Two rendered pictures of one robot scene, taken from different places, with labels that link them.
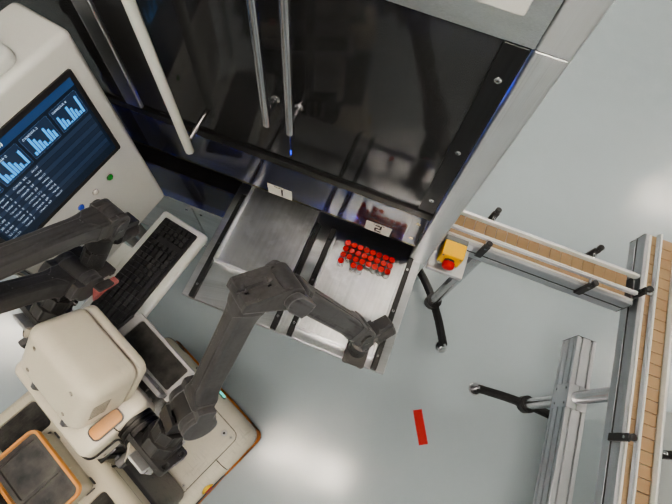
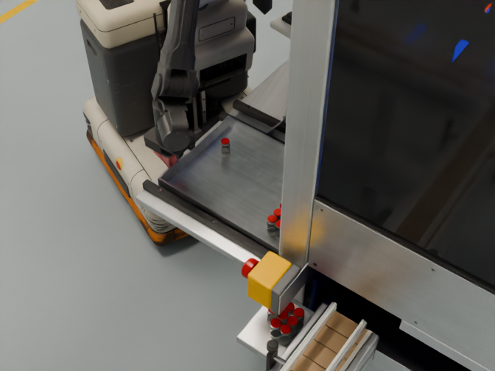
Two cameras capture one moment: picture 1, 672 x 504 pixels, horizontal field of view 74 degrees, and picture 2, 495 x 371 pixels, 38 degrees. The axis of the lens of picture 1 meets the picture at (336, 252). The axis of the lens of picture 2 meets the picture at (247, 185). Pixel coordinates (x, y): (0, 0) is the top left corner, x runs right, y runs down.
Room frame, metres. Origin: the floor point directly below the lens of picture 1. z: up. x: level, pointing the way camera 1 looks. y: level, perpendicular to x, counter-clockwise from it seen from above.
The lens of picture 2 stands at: (0.88, -1.08, 2.11)
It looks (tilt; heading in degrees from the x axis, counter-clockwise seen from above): 48 degrees down; 115
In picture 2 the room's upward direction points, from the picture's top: straight up
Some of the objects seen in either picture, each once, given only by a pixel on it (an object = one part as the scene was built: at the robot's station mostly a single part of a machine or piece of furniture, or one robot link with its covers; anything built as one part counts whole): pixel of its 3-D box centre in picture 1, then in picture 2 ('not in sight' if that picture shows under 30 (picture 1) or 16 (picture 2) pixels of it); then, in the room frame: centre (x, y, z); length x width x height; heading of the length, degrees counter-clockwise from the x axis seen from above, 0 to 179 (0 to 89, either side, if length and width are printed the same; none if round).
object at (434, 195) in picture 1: (444, 177); not in sight; (0.61, -0.23, 1.40); 0.04 x 0.01 x 0.80; 78
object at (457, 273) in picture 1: (448, 256); (284, 333); (0.65, -0.39, 0.87); 0.14 x 0.13 x 0.02; 168
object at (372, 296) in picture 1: (352, 294); (253, 182); (0.44, -0.08, 0.90); 0.34 x 0.26 x 0.04; 168
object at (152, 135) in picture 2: (358, 347); (169, 131); (0.25, -0.11, 1.01); 0.10 x 0.07 x 0.07; 169
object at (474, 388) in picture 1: (522, 404); not in sight; (0.29, -1.02, 0.07); 0.50 x 0.08 x 0.14; 78
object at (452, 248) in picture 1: (452, 251); (272, 282); (0.61, -0.37, 0.99); 0.08 x 0.07 x 0.07; 168
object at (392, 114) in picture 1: (378, 119); not in sight; (0.66, -0.04, 1.50); 0.43 x 0.01 x 0.59; 78
